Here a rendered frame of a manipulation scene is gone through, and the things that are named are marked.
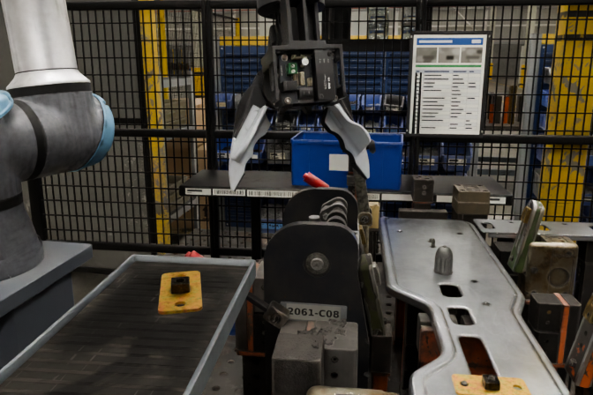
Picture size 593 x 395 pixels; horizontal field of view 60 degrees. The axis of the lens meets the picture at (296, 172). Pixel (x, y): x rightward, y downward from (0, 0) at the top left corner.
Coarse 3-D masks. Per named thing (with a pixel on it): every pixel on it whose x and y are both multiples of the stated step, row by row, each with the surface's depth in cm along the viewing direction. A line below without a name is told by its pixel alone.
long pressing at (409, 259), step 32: (384, 224) 118; (416, 224) 119; (448, 224) 119; (384, 256) 100; (416, 256) 100; (480, 256) 100; (416, 288) 86; (480, 288) 86; (512, 288) 86; (448, 320) 76; (480, 320) 76; (512, 320) 76; (448, 352) 67; (512, 352) 67; (416, 384) 60; (448, 384) 61; (544, 384) 61
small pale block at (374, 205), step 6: (372, 204) 113; (378, 204) 113; (372, 210) 112; (378, 210) 111; (372, 216) 112; (378, 216) 112; (372, 222) 112; (378, 222) 112; (372, 228) 112; (378, 228) 112; (372, 234) 113; (372, 240) 113; (372, 246) 114; (372, 252) 114; (372, 258) 114; (366, 318) 118; (366, 324) 118
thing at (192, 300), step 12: (168, 276) 51; (180, 276) 52; (192, 276) 51; (168, 288) 49; (180, 288) 48; (192, 288) 49; (168, 300) 46; (180, 300) 46; (192, 300) 46; (168, 312) 44; (180, 312) 45
